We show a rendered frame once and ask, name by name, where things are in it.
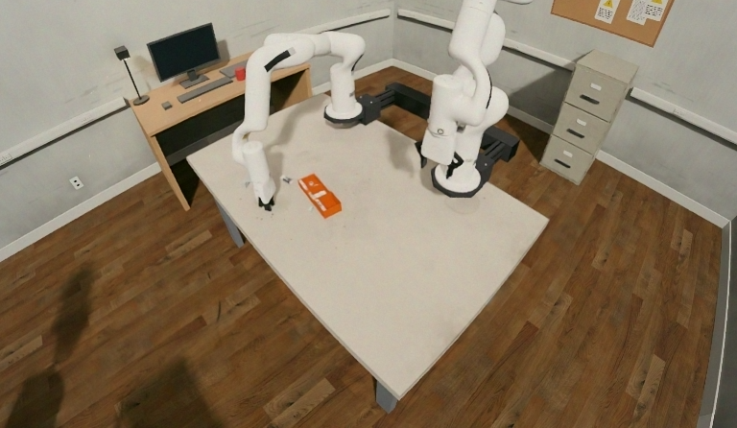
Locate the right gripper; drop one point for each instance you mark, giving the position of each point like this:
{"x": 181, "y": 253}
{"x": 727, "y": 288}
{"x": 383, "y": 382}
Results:
{"x": 264, "y": 193}

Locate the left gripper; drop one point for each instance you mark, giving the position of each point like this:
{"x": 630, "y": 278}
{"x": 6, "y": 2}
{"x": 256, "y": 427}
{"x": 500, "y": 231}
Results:
{"x": 441, "y": 148}

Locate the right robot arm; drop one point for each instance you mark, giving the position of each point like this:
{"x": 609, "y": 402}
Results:
{"x": 290, "y": 50}

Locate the orange open-top bin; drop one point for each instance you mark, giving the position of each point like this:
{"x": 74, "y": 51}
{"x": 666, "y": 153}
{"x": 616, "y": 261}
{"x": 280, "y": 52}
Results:
{"x": 327, "y": 204}

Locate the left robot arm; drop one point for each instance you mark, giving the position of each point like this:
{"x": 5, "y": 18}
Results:
{"x": 458, "y": 101}

